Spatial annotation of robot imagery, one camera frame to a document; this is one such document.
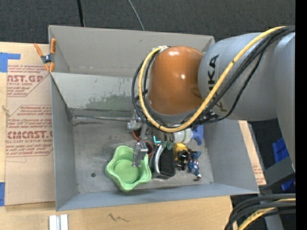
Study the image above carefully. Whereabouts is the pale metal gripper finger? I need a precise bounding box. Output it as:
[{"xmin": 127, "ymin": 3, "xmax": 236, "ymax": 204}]
[{"xmin": 131, "ymin": 141, "xmax": 149, "ymax": 169}]

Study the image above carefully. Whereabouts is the green flower-shaped bowl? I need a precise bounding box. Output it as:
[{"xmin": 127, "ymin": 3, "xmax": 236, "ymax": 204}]
[{"xmin": 105, "ymin": 145, "xmax": 153, "ymax": 193}]

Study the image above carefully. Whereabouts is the white spray bottle blue trigger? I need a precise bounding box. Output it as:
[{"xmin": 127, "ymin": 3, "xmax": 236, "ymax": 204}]
[{"xmin": 172, "ymin": 125, "xmax": 205, "ymax": 145}]

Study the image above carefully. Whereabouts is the yellow and black toy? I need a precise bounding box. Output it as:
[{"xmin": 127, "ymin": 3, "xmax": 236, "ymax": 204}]
[{"xmin": 172, "ymin": 142, "xmax": 190, "ymax": 171}]

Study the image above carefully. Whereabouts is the grey metal bin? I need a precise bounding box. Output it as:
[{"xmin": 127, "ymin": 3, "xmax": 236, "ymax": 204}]
[{"xmin": 47, "ymin": 24, "xmax": 261, "ymax": 212}]

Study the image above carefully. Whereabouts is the blue toy figure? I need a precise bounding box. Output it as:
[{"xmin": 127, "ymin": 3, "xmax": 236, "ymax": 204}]
[{"xmin": 187, "ymin": 150, "xmax": 202, "ymax": 182}]

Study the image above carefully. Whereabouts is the brown cardboard board red print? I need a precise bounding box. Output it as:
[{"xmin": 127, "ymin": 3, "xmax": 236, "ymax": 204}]
[{"xmin": 0, "ymin": 41, "xmax": 267, "ymax": 206}]

